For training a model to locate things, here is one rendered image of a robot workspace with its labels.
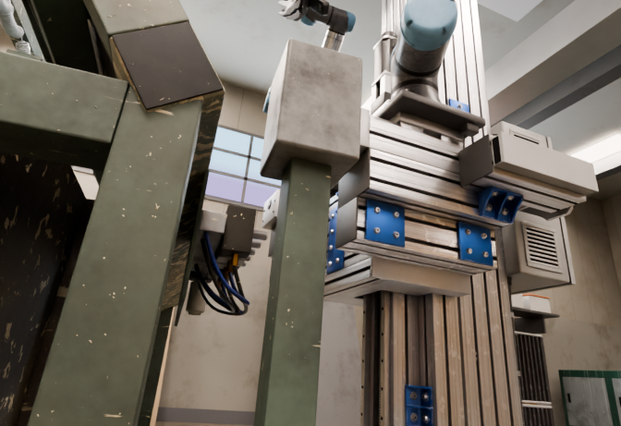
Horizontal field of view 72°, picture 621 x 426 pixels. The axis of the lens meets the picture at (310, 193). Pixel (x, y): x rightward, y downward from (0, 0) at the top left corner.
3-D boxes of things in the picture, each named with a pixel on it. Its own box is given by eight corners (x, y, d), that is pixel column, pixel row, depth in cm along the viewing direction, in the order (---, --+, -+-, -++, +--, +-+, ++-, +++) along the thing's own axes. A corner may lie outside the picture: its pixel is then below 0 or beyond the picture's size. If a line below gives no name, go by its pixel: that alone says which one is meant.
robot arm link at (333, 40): (319, 130, 185) (360, 15, 166) (296, 124, 182) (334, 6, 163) (314, 122, 195) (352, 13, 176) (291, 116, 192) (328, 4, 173)
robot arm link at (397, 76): (433, 109, 111) (431, 67, 116) (446, 75, 99) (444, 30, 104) (386, 107, 112) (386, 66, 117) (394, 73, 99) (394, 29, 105)
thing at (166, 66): (144, 113, 51) (228, 91, 56) (106, 33, 53) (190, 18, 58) (160, 313, 246) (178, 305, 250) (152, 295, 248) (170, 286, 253)
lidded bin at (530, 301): (532, 316, 597) (529, 300, 606) (553, 314, 570) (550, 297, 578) (511, 312, 584) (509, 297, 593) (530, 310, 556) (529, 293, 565)
